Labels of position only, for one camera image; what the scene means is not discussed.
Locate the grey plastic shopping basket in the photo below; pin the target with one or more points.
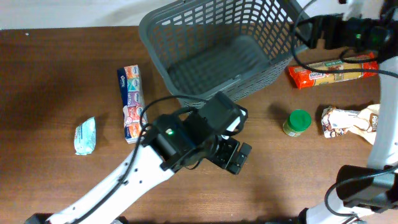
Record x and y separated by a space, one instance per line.
234 46

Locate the light green wet wipes pack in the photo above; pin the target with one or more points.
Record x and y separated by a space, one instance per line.
85 137

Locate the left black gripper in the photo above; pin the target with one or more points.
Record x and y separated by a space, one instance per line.
226 160

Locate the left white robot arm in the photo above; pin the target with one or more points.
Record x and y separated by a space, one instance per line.
172 142

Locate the green lid jar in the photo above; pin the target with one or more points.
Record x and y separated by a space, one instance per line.
297 122

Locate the Kleenex tissue multipack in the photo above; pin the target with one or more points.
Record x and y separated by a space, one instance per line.
129 79

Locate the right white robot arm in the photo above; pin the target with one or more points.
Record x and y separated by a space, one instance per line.
361 191

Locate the crumpled beige snack bag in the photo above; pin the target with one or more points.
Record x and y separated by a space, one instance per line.
337 122

